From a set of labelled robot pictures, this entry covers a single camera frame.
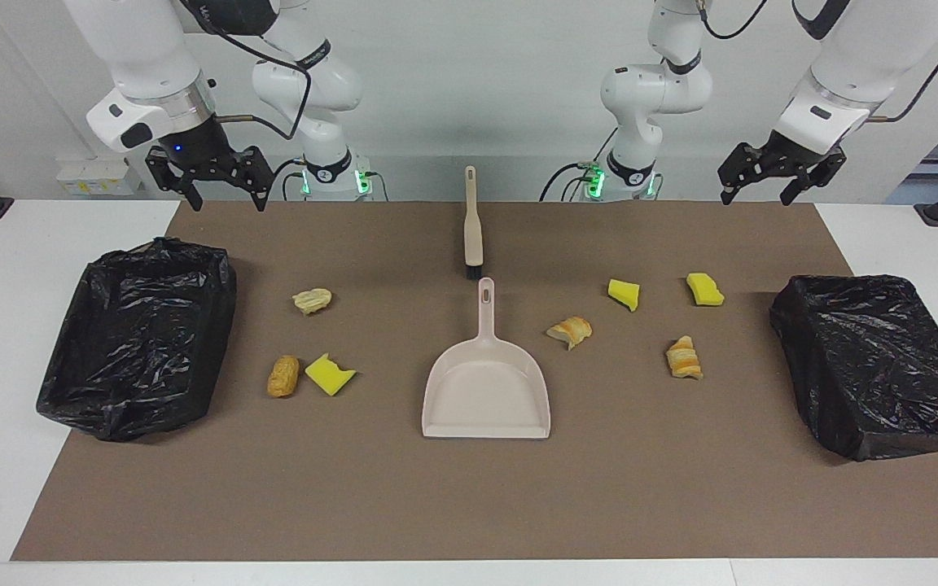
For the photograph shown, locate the rounded yellow sponge piece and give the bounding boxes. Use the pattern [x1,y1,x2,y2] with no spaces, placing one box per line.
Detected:
[686,272,725,308]

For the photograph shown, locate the pale layered pastry piece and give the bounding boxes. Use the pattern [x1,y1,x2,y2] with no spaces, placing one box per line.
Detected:
[291,287,333,316]

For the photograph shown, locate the wedge yellow sponge piece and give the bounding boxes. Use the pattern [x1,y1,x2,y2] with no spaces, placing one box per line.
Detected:
[607,278,641,313]

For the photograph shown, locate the striped croissant piece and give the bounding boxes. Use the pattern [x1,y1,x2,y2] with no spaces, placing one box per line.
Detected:
[546,316,594,352]
[665,335,704,381]

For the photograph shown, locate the brown bread roll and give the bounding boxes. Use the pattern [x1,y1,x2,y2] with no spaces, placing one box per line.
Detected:
[266,355,300,399]

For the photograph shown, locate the notched yellow sponge piece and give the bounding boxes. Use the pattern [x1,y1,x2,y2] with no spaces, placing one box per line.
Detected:
[305,352,357,397]

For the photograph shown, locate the beige hand brush black bristles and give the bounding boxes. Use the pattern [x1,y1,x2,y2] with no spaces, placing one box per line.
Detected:
[463,165,484,280]

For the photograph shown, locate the beige plastic dustpan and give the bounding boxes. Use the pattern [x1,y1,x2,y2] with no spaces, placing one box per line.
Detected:
[422,277,552,440]

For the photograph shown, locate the black bag lined bin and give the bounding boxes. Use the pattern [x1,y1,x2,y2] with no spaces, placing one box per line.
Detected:
[769,274,938,462]
[36,237,239,443]

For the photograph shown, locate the brown table mat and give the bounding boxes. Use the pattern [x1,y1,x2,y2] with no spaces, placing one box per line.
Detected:
[11,201,938,562]

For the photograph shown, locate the black base cable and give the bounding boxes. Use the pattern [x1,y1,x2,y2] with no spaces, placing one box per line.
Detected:
[272,157,307,202]
[540,126,620,202]

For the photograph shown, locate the white wall socket box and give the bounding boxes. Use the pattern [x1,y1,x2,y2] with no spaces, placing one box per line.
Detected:
[56,157,144,196]

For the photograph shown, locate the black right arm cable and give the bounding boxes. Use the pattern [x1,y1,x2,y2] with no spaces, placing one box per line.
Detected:
[180,0,313,141]

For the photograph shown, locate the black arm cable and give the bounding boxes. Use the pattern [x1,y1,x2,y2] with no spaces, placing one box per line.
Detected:
[180,0,313,141]
[697,0,938,123]

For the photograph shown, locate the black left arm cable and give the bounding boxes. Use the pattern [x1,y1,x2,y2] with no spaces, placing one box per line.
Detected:
[697,0,938,123]

